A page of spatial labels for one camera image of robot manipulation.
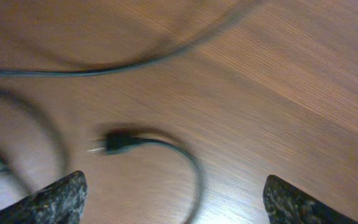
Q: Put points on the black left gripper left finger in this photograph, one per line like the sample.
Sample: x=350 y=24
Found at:
x=60 y=202

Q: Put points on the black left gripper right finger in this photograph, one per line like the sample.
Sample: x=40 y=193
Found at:
x=285 y=203

